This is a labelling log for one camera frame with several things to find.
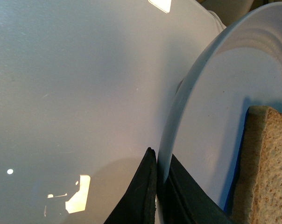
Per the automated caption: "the brown bread slice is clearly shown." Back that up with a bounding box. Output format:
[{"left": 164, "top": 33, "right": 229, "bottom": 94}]
[{"left": 231, "top": 106, "right": 282, "bottom": 224}]

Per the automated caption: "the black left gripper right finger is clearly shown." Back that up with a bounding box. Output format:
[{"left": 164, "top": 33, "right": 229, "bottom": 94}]
[{"left": 157, "top": 155, "right": 232, "bottom": 224}]

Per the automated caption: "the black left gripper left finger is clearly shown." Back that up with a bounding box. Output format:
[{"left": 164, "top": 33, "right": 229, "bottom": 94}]
[{"left": 105, "top": 147, "right": 157, "bottom": 224}]

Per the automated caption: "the white round plate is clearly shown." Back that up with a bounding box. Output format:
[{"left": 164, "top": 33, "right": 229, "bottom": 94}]
[{"left": 157, "top": 2, "right": 282, "bottom": 223}]

